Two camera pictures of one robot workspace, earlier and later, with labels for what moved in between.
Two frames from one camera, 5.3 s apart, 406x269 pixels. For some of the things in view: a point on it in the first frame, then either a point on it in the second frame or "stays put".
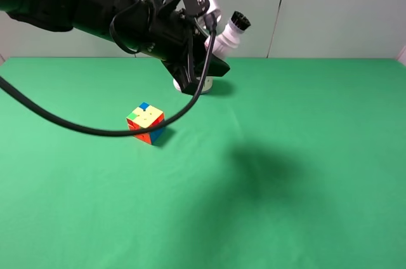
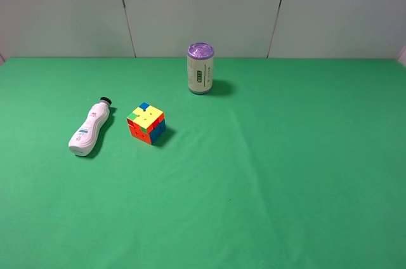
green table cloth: [279, 164] stays put
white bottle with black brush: [228, 37] to [83, 141]
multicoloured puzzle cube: [146, 117] stays put
